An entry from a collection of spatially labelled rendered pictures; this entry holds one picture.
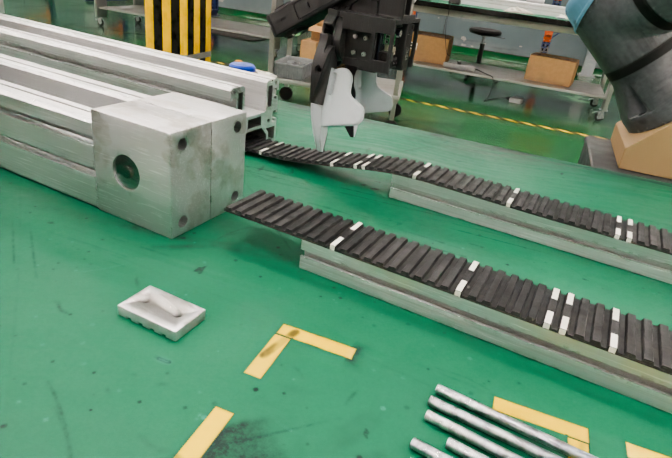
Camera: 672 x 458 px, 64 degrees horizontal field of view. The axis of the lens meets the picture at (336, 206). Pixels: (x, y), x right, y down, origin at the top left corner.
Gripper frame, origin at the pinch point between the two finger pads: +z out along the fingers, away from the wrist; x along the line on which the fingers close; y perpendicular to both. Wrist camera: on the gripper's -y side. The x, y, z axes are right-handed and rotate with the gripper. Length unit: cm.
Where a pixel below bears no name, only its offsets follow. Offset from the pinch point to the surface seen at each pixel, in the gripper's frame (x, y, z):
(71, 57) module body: -5.0, -38.1, -2.4
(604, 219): 0.7, 30.2, 1.5
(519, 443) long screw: -29.5, 28.3, 4.3
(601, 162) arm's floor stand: 34.4, 29.1, 4.9
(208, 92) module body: -5.0, -14.4, -2.5
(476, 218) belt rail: -1.9, 18.8, 4.2
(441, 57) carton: 458, -124, 53
